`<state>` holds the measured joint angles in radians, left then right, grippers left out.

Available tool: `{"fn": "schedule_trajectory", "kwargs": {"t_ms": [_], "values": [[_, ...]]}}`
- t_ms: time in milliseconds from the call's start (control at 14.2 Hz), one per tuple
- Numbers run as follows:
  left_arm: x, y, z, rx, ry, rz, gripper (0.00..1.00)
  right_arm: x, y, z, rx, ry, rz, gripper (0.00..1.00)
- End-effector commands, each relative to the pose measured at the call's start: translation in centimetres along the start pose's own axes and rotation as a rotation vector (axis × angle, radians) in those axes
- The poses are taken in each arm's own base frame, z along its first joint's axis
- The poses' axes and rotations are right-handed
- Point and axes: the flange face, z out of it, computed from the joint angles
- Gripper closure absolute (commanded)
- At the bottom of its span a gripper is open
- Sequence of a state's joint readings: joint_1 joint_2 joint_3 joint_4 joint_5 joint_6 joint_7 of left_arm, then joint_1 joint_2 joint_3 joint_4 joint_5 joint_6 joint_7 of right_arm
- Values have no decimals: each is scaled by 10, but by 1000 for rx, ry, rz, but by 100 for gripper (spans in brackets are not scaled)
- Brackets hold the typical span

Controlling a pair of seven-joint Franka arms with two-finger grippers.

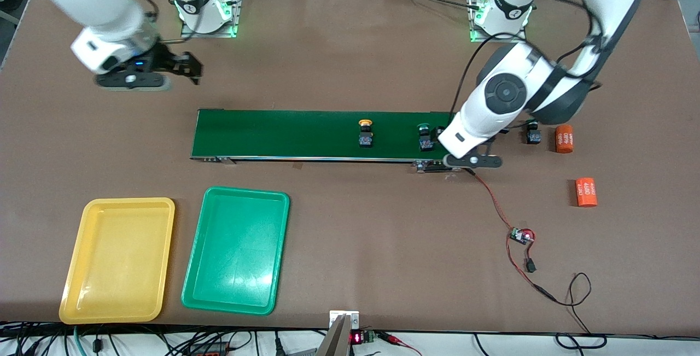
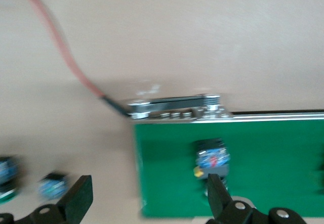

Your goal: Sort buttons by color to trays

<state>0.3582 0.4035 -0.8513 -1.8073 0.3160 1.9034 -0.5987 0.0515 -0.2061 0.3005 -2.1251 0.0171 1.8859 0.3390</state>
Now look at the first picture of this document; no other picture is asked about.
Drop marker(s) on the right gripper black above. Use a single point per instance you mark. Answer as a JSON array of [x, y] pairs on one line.
[[164, 61]]

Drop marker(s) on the green push button switch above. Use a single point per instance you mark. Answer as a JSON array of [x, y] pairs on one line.
[[534, 137], [424, 140]]

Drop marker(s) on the orange 4680 battery cylinder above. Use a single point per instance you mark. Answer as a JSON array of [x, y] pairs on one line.
[[564, 138], [586, 192]]

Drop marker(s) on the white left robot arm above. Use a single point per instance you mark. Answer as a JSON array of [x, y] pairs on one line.
[[503, 93]]

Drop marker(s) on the green conveyor belt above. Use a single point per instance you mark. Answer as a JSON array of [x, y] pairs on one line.
[[273, 145]]

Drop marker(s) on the small black controller board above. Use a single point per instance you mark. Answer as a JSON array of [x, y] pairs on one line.
[[521, 235]]

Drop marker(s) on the red clip lead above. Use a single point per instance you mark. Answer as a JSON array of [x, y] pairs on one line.
[[396, 339]]

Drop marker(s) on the green plastic tray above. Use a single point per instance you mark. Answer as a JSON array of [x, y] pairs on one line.
[[235, 274]]

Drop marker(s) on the red digit display module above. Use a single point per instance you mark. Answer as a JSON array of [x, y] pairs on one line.
[[361, 337]]

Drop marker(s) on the yellow plastic tray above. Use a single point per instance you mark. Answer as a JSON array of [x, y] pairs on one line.
[[115, 279]]

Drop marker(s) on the black power strip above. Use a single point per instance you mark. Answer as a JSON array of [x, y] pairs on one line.
[[210, 351]]

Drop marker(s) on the grey metal camera bracket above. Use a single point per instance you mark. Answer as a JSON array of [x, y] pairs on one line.
[[336, 339]]

